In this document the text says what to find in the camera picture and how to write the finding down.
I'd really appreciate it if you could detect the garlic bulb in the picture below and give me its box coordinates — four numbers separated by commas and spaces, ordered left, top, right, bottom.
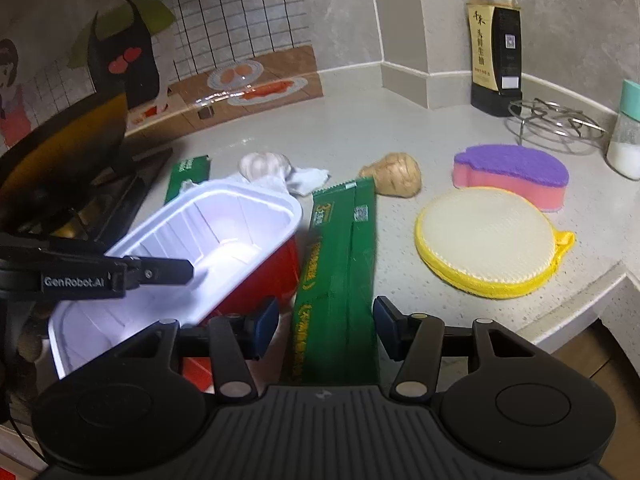
239, 152, 293, 181

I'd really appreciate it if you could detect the crumpled white tissue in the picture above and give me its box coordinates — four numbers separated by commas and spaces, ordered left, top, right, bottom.
224, 167, 331, 198

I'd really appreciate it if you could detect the green snack wrapper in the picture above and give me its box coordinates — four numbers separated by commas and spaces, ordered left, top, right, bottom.
281, 178, 378, 386

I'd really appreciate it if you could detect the yellow round scrub pad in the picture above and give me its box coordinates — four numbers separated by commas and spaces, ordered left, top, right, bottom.
414, 188, 576, 300

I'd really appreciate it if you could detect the metal wire steamer rack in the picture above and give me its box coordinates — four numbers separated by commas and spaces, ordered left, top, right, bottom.
506, 98, 608, 156

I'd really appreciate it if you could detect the red rectangular food container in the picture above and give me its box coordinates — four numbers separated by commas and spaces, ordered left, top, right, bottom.
48, 180, 303, 378

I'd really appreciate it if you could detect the teal lid salt shaker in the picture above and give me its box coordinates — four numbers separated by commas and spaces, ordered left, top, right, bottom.
606, 79, 640, 181

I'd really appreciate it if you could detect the black gas stove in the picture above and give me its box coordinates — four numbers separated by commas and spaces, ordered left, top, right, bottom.
1, 148, 172, 255

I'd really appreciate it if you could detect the dark soy sauce bottle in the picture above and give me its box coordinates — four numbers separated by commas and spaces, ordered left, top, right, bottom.
466, 0, 522, 117

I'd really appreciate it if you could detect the black frying pan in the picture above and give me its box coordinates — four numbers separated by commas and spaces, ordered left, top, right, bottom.
1, 84, 128, 233

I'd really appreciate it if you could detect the purple pink sponge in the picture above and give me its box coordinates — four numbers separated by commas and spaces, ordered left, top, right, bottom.
451, 144, 570, 212

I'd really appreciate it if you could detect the cartoon kitchen wall sticker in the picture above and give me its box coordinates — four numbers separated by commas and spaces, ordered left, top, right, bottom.
1, 0, 323, 148

